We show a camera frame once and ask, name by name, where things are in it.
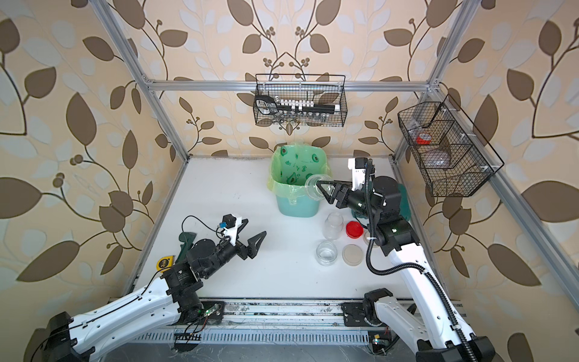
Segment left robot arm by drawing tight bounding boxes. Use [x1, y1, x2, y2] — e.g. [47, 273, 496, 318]
[27, 214, 267, 361]

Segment yellow-green bin liner bag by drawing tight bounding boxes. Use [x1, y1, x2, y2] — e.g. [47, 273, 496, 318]
[267, 144, 331, 205]

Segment back wire basket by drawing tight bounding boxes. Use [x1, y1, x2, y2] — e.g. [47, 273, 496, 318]
[253, 72, 348, 129]

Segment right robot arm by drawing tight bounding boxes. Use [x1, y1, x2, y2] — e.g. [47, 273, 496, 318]
[315, 176, 496, 361]

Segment right wire basket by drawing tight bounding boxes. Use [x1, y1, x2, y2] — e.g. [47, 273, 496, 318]
[397, 95, 505, 198]

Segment green plastic trash bin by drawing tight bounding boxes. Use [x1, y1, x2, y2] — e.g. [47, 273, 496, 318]
[273, 193, 320, 218]

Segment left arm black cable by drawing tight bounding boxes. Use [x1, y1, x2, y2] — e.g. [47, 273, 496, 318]
[26, 214, 223, 362]

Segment red jar lid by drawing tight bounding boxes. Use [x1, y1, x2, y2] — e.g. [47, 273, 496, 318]
[345, 221, 365, 239]

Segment beige jar lid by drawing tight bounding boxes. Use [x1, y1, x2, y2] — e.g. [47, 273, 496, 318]
[342, 244, 364, 266]
[363, 230, 370, 245]

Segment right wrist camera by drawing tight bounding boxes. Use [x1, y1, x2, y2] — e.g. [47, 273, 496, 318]
[348, 157, 375, 191]

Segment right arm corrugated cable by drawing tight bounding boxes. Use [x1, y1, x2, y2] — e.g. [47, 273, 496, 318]
[361, 162, 480, 362]

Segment red object in basket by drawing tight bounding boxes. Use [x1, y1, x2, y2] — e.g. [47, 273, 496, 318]
[416, 132, 432, 146]

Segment wire basket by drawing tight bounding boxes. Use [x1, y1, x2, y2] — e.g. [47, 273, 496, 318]
[253, 72, 348, 129]
[397, 95, 505, 198]

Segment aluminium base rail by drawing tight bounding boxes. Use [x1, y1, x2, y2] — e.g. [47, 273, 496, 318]
[130, 298, 471, 330]

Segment green plastic tool case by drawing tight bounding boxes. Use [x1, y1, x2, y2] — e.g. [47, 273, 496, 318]
[398, 183, 412, 222]

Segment yellow tape measure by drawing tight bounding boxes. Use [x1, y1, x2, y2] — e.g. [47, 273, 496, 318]
[156, 255, 175, 271]

